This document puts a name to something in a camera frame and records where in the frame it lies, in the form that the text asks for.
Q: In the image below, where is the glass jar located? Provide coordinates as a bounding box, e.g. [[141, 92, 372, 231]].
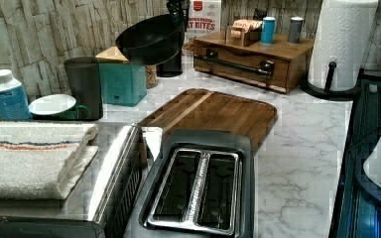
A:
[[145, 65, 158, 88]]

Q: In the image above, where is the teal shaker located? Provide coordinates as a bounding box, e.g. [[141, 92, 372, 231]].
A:
[[261, 17, 276, 44]]

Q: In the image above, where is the wooden cutting board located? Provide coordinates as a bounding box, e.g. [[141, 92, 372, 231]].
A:
[[139, 88, 278, 152]]

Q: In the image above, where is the grey shaker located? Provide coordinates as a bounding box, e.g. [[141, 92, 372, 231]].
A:
[[288, 17, 304, 44]]

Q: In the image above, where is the wooden drawer box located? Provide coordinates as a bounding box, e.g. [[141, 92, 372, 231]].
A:
[[193, 31, 314, 93]]

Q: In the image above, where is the black two-slot toaster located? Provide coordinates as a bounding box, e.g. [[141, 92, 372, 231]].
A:
[[124, 129, 255, 238]]

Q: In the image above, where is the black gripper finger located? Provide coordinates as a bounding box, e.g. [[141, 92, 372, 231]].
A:
[[166, 0, 191, 29]]

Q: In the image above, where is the black utensil holder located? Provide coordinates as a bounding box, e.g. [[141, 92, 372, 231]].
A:
[[156, 52, 183, 77]]

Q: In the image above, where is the cereal box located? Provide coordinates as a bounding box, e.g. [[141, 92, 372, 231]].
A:
[[186, 0, 222, 42]]

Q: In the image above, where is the black bowl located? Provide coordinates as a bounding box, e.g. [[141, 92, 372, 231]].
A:
[[115, 14, 185, 65]]

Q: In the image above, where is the dark grey cup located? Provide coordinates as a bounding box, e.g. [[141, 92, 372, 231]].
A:
[[63, 57, 103, 121]]

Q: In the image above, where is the dark dish rack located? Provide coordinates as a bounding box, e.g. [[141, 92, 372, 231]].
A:
[[328, 68, 381, 238]]

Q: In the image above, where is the blue white bottle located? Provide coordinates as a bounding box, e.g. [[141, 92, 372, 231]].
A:
[[0, 69, 32, 120]]

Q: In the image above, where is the teal canister with wooden lid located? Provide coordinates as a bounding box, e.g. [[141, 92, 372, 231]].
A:
[[96, 47, 147, 107]]

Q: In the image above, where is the black paper towel holder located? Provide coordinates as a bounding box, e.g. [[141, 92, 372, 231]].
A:
[[301, 61, 361, 101]]

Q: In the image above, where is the folded white towel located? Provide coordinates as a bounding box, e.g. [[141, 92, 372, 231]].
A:
[[0, 121, 98, 199]]

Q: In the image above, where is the green mug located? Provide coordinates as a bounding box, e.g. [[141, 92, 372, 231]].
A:
[[29, 94, 90, 120]]

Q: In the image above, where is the paper towel roll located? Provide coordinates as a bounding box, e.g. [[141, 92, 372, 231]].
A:
[[308, 0, 378, 91]]

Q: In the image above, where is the wooden tea bag holder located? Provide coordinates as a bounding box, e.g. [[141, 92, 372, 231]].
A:
[[225, 19, 263, 47]]

